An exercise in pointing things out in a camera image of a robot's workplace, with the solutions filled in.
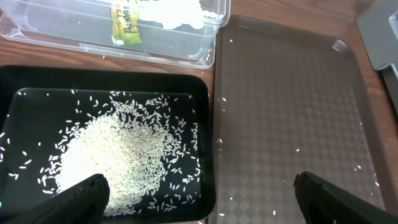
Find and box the white tissue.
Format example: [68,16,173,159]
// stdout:
[138,0,218,29]

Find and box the grey dishwasher rack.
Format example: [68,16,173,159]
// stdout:
[356,0,397,111]

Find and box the black plastic tray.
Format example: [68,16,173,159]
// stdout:
[1,65,216,223]

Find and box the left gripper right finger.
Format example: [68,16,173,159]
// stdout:
[294,171,397,224]

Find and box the pile of white rice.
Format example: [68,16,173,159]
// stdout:
[0,89,201,217]

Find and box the clear plastic bin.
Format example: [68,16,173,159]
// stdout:
[1,0,231,69]

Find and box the green orange snack wrapper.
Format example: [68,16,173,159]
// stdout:
[111,0,141,45]

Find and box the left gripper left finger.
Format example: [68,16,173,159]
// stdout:
[3,174,110,224]

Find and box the brown serving tray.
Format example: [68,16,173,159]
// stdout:
[209,16,397,223]

